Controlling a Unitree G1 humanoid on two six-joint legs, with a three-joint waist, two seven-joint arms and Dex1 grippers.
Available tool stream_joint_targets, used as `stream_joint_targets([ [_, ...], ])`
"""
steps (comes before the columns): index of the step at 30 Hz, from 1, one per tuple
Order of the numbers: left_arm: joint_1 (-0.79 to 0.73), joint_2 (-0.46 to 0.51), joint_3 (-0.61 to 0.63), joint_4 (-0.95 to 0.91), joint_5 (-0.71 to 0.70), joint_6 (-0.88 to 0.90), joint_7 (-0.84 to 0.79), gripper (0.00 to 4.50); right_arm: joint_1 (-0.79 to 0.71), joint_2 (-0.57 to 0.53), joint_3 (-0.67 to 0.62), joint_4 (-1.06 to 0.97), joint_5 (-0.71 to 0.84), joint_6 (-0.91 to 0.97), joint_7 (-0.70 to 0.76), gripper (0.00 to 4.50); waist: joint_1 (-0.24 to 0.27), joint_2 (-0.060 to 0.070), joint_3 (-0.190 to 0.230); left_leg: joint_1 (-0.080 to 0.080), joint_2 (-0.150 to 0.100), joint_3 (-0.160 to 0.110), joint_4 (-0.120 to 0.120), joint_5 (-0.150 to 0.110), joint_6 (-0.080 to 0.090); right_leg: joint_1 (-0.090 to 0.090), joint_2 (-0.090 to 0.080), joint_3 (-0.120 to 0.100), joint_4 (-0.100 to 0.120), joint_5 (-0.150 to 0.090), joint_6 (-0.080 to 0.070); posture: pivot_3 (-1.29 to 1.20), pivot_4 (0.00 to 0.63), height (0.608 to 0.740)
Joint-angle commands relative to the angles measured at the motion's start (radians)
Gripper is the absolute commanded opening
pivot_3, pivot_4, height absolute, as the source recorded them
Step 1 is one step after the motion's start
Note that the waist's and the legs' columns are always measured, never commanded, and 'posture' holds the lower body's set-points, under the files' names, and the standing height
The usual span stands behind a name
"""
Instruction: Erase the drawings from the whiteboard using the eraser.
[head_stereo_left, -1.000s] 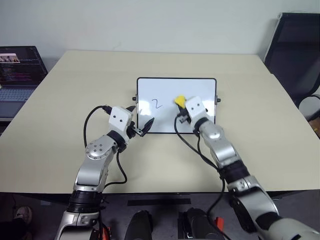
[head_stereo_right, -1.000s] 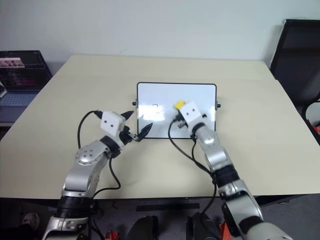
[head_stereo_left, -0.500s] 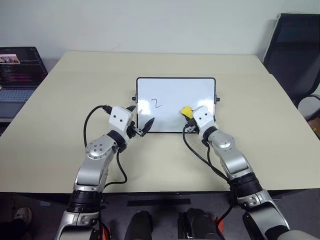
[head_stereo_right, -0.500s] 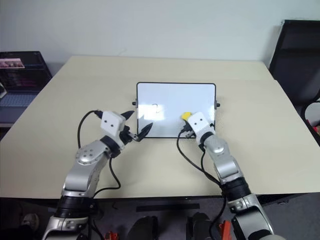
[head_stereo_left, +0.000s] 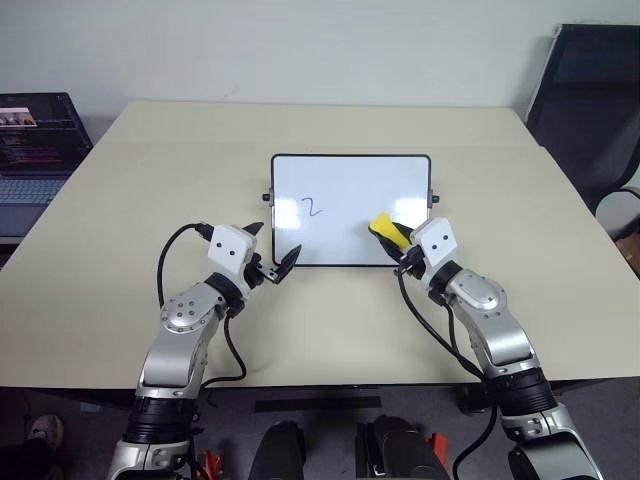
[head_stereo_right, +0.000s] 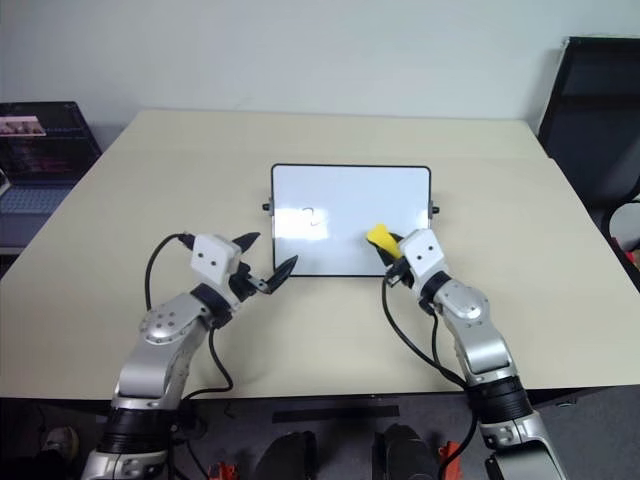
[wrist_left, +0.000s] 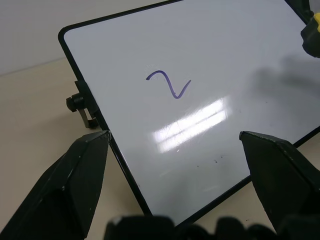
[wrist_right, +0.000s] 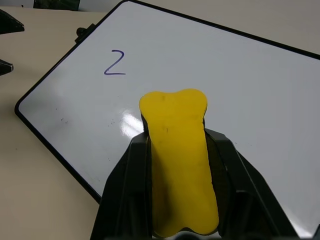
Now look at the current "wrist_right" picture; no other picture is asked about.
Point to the black clip on whiteboard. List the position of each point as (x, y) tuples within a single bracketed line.
[(82, 32)]

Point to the black-framed whiteboard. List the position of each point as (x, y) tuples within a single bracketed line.
[(200, 82)]

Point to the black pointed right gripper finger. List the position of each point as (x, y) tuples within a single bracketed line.
[(5, 68), (11, 23)]

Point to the yellow bone-shaped whiteboard eraser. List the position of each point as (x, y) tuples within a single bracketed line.
[(181, 160)]

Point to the dark object at table edge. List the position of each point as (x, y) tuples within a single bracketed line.
[(56, 4)]

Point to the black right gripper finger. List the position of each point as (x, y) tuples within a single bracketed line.
[(127, 190), (250, 195)]

